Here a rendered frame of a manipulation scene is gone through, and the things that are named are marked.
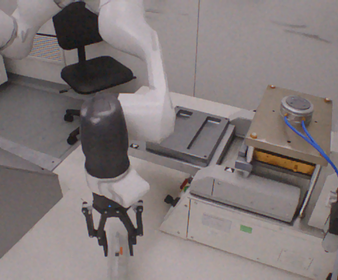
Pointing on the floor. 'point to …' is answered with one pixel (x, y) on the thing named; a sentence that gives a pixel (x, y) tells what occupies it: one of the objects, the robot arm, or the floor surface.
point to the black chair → (92, 66)
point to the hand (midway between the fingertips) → (118, 244)
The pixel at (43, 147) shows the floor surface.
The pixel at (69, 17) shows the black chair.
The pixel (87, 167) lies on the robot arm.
